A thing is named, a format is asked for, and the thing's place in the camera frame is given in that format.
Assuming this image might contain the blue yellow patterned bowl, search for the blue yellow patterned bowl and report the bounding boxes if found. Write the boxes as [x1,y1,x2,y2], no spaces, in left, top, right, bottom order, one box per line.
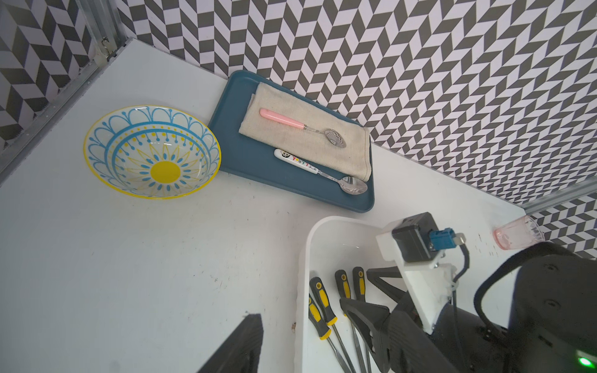
[82,105,222,200]

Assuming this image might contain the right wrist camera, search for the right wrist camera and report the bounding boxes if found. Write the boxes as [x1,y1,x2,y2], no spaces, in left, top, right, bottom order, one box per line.
[376,212,466,334]

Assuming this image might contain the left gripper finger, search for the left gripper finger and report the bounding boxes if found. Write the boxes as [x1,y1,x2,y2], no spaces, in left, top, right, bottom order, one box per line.
[198,314,264,373]

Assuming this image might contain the beige folded cloth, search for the beige folded cloth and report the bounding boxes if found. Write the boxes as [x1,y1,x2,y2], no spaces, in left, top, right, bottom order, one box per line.
[239,83,372,182]

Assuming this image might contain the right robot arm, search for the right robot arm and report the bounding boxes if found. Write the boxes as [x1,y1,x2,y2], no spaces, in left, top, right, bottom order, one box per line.
[340,242,596,372]

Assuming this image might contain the dark teal tray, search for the dark teal tray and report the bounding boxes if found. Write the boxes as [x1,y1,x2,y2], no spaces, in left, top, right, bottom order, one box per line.
[209,71,375,213]

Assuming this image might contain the white handled spoon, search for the white handled spoon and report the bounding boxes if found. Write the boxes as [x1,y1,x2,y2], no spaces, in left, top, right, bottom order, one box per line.
[274,149,368,196]

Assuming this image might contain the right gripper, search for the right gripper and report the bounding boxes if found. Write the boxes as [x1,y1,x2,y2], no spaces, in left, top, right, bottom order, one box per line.
[340,267,509,373]

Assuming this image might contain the white plastic storage box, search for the white plastic storage box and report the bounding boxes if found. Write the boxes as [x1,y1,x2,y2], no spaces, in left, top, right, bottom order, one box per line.
[293,215,519,373]

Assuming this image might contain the pink handled spoon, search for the pink handled spoon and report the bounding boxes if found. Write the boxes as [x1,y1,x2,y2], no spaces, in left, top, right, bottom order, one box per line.
[259,108,347,149]

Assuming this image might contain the yellow black file tool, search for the yellow black file tool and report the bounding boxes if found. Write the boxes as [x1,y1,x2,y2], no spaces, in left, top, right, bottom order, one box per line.
[308,296,351,373]
[351,266,374,373]
[309,276,356,373]
[334,269,369,373]

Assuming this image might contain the pink translucent cup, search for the pink translucent cup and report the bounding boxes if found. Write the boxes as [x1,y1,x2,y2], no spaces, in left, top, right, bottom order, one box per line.
[493,215,545,250]

